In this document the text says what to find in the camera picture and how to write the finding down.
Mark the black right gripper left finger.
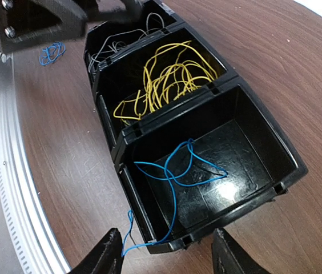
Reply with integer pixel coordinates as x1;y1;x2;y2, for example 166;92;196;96
69;228;123;274

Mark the blue cable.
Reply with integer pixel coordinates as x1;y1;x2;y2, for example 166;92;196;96
120;138;229;257
38;42;67;67

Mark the aluminium front rail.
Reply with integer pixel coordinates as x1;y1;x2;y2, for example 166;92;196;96
0;55;71;273

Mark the black three-compartment bin tray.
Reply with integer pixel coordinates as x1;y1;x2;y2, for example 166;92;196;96
84;1;307;254

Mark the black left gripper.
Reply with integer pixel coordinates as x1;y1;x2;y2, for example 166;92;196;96
0;1;143;53

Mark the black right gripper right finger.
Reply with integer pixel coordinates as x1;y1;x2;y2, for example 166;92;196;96
212;228;269;274

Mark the grey cable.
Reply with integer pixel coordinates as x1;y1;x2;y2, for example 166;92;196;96
88;12;166;74

